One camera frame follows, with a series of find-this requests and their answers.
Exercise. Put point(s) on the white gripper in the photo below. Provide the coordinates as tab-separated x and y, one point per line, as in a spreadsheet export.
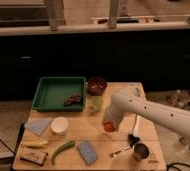
112	116

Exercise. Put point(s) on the red apple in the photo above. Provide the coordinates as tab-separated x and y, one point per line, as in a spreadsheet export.
108	127

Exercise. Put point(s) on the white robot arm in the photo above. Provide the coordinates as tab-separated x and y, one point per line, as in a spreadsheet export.
128	99

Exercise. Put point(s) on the green plastic cup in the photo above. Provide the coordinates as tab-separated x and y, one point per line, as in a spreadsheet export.
97	102

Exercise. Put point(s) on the steel measuring cup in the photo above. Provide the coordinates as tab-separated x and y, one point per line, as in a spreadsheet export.
141	151

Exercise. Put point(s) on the white plastic cup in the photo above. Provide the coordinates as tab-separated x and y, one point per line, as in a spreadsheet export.
59	126

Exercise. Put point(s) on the dark red bowl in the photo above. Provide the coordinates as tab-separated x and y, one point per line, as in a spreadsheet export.
96	86

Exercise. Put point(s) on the brown grape bunch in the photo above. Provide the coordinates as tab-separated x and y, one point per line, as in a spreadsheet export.
73	99

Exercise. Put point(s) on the metal spoon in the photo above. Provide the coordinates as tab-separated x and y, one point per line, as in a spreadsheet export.
114	154

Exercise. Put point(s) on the blue sponge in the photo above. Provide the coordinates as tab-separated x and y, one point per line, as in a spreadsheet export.
87	152

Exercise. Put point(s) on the green chili pepper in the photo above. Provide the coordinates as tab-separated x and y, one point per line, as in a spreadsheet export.
62	148

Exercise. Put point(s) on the green plastic tray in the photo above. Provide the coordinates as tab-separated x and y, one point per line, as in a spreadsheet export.
52	92

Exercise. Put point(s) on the light blue cloth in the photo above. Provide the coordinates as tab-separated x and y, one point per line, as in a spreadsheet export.
38	126

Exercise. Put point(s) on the brown wooden block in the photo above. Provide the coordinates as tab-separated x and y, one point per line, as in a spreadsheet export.
33	156

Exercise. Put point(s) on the yellow banana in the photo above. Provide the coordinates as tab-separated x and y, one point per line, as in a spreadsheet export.
34	144

